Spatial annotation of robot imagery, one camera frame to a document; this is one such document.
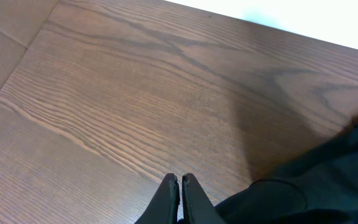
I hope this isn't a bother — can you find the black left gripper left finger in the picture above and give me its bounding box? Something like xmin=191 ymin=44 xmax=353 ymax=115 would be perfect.
xmin=135 ymin=173 xmax=180 ymax=224

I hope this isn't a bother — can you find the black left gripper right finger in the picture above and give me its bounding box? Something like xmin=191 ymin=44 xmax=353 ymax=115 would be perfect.
xmin=182 ymin=173 xmax=226 ymax=224

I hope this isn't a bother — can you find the black t-shirt with logo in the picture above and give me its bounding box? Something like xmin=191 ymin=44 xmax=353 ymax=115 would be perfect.
xmin=215 ymin=123 xmax=358 ymax=223

